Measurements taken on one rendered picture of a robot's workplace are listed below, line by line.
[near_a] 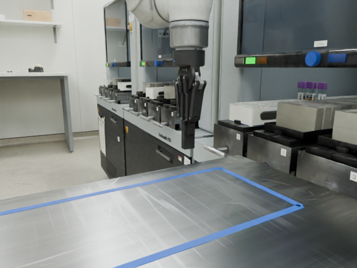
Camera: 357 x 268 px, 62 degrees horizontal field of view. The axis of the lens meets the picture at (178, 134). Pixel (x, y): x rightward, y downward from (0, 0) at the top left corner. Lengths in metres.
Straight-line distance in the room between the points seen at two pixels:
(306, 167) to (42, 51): 3.79
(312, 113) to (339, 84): 0.53
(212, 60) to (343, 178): 0.61
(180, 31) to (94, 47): 3.56
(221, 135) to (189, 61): 0.24
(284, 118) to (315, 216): 0.44
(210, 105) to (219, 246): 0.80
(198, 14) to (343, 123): 0.37
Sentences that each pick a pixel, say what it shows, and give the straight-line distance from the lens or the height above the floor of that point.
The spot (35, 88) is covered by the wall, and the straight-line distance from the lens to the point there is 4.14.
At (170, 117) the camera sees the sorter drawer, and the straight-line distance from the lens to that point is 1.12.
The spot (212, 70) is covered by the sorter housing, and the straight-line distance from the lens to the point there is 1.02.
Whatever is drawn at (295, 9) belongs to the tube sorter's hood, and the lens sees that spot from 0.74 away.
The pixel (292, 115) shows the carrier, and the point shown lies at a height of 0.86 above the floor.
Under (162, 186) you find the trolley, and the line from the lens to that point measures 0.37.
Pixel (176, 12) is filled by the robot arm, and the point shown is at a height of 1.08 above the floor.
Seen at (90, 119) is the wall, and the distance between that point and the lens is 4.24.
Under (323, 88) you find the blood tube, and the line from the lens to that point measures 0.96.
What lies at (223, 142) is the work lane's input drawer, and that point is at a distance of 0.81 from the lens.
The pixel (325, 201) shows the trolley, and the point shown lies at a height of 0.82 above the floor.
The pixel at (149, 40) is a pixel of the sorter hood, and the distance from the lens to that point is 1.53.
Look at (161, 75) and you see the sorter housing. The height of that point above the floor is 0.92.
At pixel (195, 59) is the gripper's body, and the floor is 0.98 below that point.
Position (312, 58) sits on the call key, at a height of 0.98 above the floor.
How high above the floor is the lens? 0.96
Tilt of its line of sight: 13 degrees down
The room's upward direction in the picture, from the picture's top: straight up
